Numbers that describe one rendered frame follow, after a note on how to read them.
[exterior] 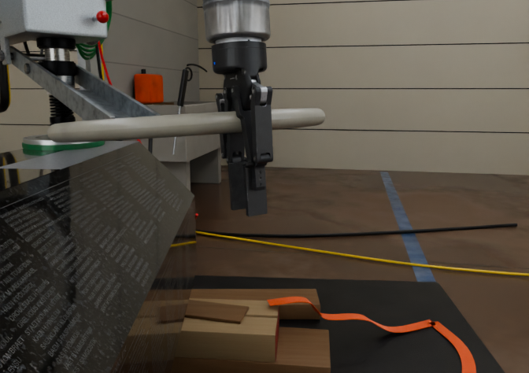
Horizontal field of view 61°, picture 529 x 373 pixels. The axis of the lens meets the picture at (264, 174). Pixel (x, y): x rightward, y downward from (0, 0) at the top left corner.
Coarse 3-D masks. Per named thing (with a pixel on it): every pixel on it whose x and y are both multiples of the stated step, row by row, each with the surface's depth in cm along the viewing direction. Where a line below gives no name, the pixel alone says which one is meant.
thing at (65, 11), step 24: (0, 0) 122; (24, 0) 110; (48, 0) 114; (72, 0) 118; (96, 0) 122; (24, 24) 111; (48, 24) 115; (72, 24) 119; (96, 24) 123; (72, 48) 126
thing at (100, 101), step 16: (16, 64) 135; (32, 64) 124; (48, 80) 117; (80, 80) 129; (96, 80) 122; (64, 96) 111; (80, 96) 104; (96, 96) 121; (112, 96) 116; (128, 96) 111; (80, 112) 105; (96, 112) 99; (112, 112) 112; (128, 112) 111; (144, 112) 106
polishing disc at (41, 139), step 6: (24, 138) 124; (30, 138) 124; (36, 138) 124; (42, 138) 124; (48, 138) 124; (30, 144) 122; (36, 144) 121; (42, 144) 121; (48, 144) 121; (54, 144) 121; (60, 144) 121; (66, 144) 122
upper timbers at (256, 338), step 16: (240, 304) 168; (256, 304) 168; (192, 320) 156; (208, 320) 156; (256, 320) 156; (272, 320) 156; (192, 336) 150; (208, 336) 149; (224, 336) 149; (240, 336) 148; (256, 336) 148; (272, 336) 147; (176, 352) 151; (192, 352) 151; (208, 352) 150; (224, 352) 150; (240, 352) 149; (256, 352) 149; (272, 352) 148
